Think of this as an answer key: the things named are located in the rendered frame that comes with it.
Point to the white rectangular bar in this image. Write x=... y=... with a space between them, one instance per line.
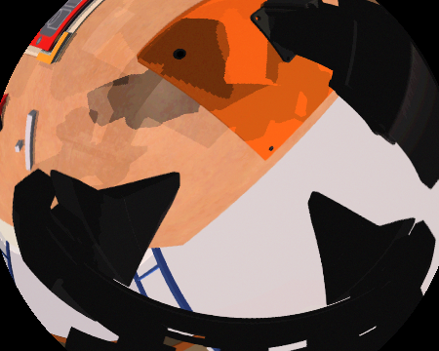
x=29 y=139

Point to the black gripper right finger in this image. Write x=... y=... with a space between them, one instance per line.
x=349 y=245

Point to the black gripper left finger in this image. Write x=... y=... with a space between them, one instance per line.
x=121 y=220

